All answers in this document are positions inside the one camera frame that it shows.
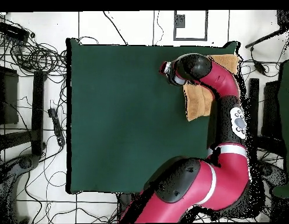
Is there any orange terry towel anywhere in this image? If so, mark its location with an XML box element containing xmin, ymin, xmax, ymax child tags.
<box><xmin>182</xmin><ymin>54</ymin><xmax>241</xmax><ymax>122</ymax></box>

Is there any dark green table cloth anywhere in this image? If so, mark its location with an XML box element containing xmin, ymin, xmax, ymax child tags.
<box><xmin>65</xmin><ymin>38</ymin><xmax>241</xmax><ymax>195</ymax></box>

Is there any black power adapter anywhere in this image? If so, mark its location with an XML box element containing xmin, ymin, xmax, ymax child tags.
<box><xmin>253</xmin><ymin>59</ymin><xmax>267</xmax><ymax>76</ymax></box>

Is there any black stand bar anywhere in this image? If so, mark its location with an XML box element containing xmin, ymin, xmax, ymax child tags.
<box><xmin>30</xmin><ymin>71</ymin><xmax>46</xmax><ymax>157</ymax></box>
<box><xmin>248</xmin><ymin>78</ymin><xmax>260</xmax><ymax>159</ymax></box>

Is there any black rod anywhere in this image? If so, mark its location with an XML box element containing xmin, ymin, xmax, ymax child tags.
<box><xmin>245</xmin><ymin>25</ymin><xmax>289</xmax><ymax>49</ymax></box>

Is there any black furniture block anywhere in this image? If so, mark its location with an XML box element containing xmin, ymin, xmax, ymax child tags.
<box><xmin>262</xmin><ymin>80</ymin><xmax>284</xmax><ymax>141</ymax></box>
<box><xmin>0</xmin><ymin>66</ymin><xmax>20</xmax><ymax>125</ymax></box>

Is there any black power strip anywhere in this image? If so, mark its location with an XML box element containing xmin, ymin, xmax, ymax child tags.
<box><xmin>47</xmin><ymin>107</ymin><xmax>66</xmax><ymax>147</ymax></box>

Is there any dark green fabric piece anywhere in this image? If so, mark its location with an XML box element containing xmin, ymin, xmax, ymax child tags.
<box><xmin>272</xmin><ymin>58</ymin><xmax>289</xmax><ymax>199</ymax></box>

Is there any dark stand base with knob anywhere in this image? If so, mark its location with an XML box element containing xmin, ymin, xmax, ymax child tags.
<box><xmin>0</xmin><ymin>153</ymin><xmax>40</xmax><ymax>223</ymax></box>
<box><xmin>258</xmin><ymin>160</ymin><xmax>288</xmax><ymax>187</ymax></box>

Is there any black rectangular box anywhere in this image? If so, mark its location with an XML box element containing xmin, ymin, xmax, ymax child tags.
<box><xmin>0</xmin><ymin>22</ymin><xmax>30</xmax><ymax>43</ymax></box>

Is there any tangle of black cables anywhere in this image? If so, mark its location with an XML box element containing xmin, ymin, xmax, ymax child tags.
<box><xmin>8</xmin><ymin>34</ymin><xmax>68</xmax><ymax>78</ymax></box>

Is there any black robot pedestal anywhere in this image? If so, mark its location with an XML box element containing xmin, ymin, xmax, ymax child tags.
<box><xmin>117</xmin><ymin>192</ymin><xmax>135</xmax><ymax>220</ymax></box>

